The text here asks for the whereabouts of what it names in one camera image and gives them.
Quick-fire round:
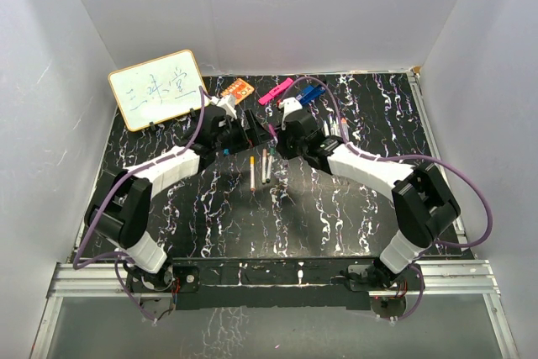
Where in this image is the yellow tip marker pen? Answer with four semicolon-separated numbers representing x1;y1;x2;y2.
329;116;335;135

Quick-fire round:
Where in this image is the small whiteboard with writing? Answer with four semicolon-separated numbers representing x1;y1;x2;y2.
108;50;209;132

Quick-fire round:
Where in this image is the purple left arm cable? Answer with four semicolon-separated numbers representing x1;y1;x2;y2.
73;86;219;326

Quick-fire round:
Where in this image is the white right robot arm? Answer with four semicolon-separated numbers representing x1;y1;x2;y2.
277;108;461;289

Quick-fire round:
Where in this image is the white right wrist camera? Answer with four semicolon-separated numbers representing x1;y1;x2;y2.
277;97;302;130

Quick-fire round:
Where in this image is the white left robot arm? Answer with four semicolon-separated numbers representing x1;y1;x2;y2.
84;105;274;291

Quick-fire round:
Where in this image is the blue stapler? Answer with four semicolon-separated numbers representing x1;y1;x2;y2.
296;84;325;106

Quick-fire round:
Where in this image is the thick orange highlighter pen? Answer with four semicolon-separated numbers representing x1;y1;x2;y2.
340;117;349;139

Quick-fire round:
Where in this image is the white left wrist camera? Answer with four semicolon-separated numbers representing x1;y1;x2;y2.
210;94;237;119

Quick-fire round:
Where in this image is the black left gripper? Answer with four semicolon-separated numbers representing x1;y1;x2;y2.
213;110;272;155

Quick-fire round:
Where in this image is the yellow orange marker pen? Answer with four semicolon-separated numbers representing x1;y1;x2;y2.
249;156;256;192

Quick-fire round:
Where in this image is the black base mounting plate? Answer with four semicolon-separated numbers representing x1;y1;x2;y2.
127;256;424;310

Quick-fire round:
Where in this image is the pink clip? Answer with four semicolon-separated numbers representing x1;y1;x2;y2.
258;77;293;105

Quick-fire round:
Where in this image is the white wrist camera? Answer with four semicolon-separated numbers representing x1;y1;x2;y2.
210;94;237;119
277;97;302;130

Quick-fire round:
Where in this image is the peach marker pen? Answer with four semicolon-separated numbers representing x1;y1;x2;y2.
261;148;267;184

